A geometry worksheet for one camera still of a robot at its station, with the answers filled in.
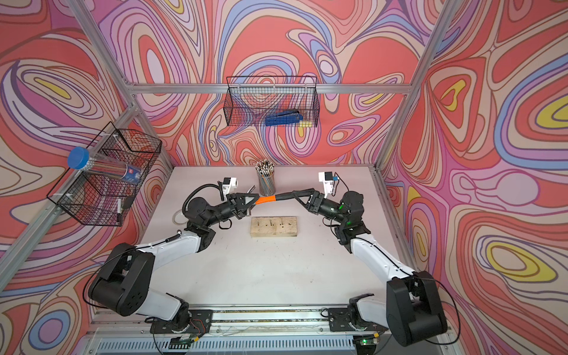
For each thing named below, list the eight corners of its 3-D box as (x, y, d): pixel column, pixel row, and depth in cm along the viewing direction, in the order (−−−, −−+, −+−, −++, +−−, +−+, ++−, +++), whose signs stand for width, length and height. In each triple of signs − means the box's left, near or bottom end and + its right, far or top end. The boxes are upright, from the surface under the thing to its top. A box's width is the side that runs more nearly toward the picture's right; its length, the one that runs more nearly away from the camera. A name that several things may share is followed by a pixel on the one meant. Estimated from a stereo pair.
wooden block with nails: (250, 237, 95) (248, 232, 92) (252, 221, 101) (250, 216, 97) (296, 237, 95) (297, 232, 92) (296, 221, 101) (296, 216, 97)
